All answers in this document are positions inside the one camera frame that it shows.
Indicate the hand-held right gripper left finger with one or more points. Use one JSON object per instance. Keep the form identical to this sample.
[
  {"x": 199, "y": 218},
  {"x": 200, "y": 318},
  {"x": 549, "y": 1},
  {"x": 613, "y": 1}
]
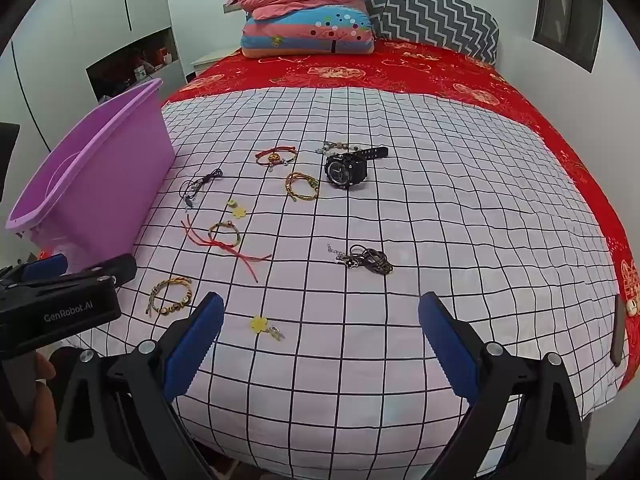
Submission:
[{"x": 195, "y": 345}]

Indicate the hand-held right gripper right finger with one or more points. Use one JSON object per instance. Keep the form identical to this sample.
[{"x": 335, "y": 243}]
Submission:
[{"x": 445, "y": 345}]

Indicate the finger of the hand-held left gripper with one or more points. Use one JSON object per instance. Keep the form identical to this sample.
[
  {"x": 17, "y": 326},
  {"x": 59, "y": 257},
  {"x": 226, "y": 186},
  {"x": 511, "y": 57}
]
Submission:
[
  {"x": 45, "y": 266},
  {"x": 107, "y": 270}
]

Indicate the purple plastic bin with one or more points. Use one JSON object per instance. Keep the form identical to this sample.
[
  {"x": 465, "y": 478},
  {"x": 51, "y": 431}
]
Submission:
[{"x": 100, "y": 170}]

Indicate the black wrist watch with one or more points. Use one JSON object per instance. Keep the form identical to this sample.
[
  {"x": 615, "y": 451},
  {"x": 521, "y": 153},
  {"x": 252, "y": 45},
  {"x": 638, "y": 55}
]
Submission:
[{"x": 342, "y": 170}]

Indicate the person's left hand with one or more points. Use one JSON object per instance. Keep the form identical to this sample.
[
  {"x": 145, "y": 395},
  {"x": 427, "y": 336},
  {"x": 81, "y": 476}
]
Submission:
[{"x": 42, "y": 410}]

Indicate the white checkered bed sheet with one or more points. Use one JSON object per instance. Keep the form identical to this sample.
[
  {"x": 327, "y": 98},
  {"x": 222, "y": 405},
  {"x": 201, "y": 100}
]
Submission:
[{"x": 400, "y": 260}]

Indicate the dark flat object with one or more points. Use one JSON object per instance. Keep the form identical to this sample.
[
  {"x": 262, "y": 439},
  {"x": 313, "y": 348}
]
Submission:
[{"x": 7, "y": 155}]

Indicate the dark brown narrow object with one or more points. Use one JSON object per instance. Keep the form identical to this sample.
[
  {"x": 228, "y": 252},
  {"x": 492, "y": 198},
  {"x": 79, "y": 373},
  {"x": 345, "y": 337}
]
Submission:
[{"x": 618, "y": 332}]

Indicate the cluttered wardrobe niche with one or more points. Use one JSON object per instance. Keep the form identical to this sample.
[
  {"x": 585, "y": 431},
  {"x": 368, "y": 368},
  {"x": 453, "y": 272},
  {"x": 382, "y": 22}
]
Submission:
[{"x": 135, "y": 62}]

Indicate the white nightstand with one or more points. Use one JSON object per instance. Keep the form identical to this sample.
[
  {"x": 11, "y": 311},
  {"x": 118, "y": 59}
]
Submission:
[{"x": 210, "y": 62}]

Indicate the white wardrobe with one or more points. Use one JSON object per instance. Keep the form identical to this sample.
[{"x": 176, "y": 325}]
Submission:
[{"x": 75, "y": 20}]

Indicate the red patterned bed sheet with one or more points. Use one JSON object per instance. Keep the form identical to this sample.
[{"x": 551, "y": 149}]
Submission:
[{"x": 400, "y": 70}]

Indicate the colourful striped pillow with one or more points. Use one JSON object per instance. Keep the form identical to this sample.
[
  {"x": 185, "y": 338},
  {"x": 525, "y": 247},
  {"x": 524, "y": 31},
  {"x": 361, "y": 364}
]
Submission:
[{"x": 305, "y": 30}]

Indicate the grey chevron pillow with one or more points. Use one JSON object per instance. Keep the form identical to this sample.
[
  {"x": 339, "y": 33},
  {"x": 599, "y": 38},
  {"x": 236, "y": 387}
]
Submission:
[{"x": 430, "y": 10}]

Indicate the dark window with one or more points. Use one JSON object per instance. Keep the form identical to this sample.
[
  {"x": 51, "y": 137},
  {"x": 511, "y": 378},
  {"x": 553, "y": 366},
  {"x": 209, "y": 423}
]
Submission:
[{"x": 567, "y": 10}]

